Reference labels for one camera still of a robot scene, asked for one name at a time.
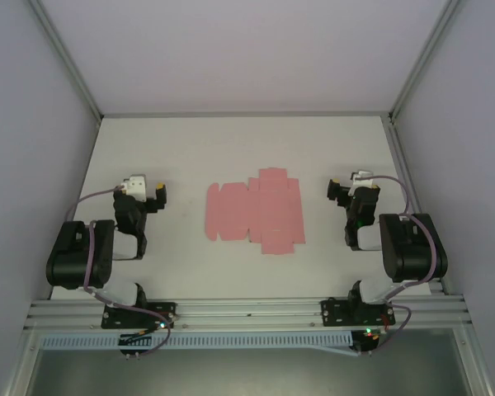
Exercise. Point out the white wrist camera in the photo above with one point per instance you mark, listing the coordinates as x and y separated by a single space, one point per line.
135 186
362 177

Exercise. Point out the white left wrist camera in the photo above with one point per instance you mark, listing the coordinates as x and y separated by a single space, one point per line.
135 186

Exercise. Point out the aluminium mounting rail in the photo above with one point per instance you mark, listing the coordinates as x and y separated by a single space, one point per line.
247 311

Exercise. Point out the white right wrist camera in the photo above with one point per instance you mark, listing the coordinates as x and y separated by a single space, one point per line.
362 177

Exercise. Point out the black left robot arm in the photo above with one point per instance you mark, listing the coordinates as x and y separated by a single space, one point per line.
66 255

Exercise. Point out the aluminium frame post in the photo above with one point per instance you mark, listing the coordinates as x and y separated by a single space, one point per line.
422 57
70 62

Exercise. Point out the pink cardboard box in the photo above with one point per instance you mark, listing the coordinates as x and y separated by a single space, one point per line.
255 210

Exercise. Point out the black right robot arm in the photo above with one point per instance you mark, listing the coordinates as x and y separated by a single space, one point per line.
412 251

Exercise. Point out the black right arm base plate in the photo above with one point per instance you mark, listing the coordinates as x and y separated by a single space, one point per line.
338 311

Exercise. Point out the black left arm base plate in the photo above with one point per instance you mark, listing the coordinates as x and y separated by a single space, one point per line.
115 317

